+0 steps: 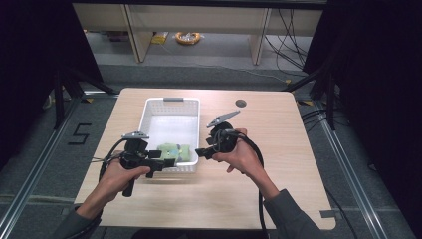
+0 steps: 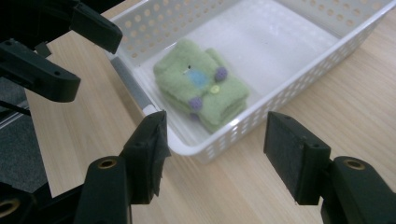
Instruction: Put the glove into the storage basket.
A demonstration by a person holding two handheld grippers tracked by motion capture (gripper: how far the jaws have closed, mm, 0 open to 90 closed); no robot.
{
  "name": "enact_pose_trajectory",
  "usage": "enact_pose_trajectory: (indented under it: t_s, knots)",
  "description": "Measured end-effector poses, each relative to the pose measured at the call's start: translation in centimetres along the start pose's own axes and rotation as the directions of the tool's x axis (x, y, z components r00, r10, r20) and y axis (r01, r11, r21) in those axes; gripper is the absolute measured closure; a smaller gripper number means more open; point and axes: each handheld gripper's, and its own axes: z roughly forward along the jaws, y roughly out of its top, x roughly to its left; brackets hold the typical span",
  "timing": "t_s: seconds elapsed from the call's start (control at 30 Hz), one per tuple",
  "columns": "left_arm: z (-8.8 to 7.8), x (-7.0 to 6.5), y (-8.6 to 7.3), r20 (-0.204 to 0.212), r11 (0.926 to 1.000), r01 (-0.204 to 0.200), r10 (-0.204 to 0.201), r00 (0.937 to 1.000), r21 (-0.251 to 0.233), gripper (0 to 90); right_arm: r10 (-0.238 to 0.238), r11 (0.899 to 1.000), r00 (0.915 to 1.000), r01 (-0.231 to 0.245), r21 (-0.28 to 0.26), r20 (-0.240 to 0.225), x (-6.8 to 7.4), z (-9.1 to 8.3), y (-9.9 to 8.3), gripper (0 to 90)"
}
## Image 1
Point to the aluminium floor rail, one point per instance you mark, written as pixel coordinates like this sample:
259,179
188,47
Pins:
348,166
36,166

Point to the black metal stand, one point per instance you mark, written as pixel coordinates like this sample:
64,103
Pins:
330,99
59,99

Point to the black curtain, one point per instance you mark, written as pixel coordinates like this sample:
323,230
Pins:
33,66
381,83

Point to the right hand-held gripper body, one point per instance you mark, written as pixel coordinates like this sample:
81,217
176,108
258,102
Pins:
224,139

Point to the grey table grommet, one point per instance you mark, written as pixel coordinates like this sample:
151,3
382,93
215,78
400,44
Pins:
241,103

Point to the white plastic basket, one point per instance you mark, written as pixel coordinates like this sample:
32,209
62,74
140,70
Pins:
172,127

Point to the green fuzzy sock with face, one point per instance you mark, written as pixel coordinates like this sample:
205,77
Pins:
184,156

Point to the person's left hand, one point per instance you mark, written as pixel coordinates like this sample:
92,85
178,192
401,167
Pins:
116,181

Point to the yellow packet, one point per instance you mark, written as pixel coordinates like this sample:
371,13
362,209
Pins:
160,38

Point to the person's right hand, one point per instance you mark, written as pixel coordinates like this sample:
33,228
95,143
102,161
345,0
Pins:
245,156

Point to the grey tape strip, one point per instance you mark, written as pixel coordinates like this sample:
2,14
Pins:
328,214

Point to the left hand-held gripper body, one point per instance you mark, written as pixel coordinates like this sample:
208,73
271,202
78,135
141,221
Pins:
134,154

